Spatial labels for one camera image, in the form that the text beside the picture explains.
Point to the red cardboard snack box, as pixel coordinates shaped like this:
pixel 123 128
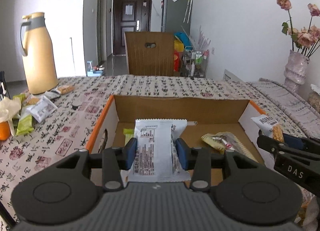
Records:
pixel 203 116

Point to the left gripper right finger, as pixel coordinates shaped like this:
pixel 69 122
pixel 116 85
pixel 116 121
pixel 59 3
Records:
pixel 196 159

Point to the white packet on table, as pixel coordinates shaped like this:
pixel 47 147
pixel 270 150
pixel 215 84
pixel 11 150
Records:
pixel 42 109

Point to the pink textured vase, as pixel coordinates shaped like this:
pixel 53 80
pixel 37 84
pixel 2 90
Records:
pixel 295 71

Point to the dark front door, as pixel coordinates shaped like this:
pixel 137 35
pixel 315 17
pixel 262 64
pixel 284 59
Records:
pixel 129 16

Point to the orange fruit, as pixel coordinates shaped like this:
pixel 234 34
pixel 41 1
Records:
pixel 5 132

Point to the dried pink roses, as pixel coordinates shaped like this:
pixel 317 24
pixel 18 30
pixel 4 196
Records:
pixel 301 25

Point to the white printed snack packet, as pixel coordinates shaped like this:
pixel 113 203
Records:
pixel 156 155

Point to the green packet on table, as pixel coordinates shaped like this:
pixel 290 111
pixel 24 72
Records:
pixel 25 125

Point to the grey folded table runner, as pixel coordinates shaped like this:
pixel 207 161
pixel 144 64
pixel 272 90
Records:
pixel 296 115

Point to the wooden chair back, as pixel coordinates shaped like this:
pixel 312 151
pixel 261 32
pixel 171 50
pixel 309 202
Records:
pixel 150 53

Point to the long striped snack pack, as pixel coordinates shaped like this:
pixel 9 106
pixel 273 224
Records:
pixel 223 141

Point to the grey refrigerator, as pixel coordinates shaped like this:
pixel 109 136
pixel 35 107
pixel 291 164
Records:
pixel 175 16

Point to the wire storage rack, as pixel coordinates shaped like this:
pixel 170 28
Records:
pixel 194 63

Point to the yellow thermos jug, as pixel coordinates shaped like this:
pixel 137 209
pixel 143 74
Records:
pixel 37 54

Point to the white cracker snack packet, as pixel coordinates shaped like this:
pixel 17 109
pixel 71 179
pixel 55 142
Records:
pixel 269 127

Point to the cream crumpled bag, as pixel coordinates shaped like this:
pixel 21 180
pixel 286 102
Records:
pixel 9 108

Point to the green nut bar packet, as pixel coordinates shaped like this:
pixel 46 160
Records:
pixel 128 133

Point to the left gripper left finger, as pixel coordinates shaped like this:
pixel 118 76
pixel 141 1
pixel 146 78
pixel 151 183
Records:
pixel 116 159

